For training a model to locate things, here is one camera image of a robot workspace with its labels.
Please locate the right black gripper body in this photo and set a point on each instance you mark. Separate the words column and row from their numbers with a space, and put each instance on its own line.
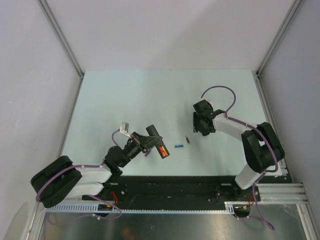
column 198, row 126

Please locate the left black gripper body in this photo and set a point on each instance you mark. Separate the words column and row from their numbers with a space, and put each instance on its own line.
column 137, row 139

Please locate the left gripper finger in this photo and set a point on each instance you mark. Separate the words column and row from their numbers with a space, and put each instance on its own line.
column 149, row 139
column 150, row 145

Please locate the black remote control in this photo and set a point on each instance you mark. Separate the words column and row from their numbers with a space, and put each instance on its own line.
column 160, row 146

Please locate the red yellow battery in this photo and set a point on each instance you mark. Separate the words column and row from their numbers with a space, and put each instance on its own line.
column 162, row 151

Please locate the orange battery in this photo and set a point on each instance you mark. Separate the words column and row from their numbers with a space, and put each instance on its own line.
column 165, row 152

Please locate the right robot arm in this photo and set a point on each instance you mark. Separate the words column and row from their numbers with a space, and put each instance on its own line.
column 261, row 146

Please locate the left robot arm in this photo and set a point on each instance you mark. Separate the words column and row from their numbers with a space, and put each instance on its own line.
column 63, row 179

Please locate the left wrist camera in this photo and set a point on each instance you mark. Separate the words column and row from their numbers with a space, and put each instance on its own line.
column 124, row 129

